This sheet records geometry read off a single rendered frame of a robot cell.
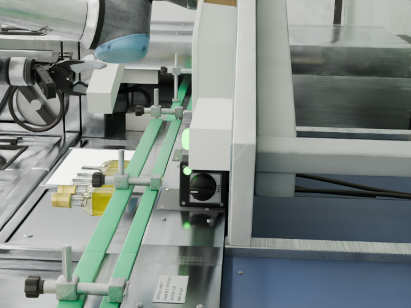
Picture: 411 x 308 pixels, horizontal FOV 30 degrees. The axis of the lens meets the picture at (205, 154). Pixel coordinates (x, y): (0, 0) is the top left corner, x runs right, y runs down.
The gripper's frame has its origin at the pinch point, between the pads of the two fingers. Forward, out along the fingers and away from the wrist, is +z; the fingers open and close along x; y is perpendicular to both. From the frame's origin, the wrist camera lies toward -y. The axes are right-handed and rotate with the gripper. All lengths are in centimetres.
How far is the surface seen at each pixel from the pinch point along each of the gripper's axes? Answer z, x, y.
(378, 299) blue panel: 55, -27, -100
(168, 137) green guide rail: 19.7, 0.6, -25.1
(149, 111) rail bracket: 12.7, 6.8, -4.7
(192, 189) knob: 29, -25, -76
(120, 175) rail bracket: 14, -15, -60
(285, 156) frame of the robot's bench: 43, -38, -84
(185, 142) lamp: 25, -12, -45
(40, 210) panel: -16.5, 31.9, -17.0
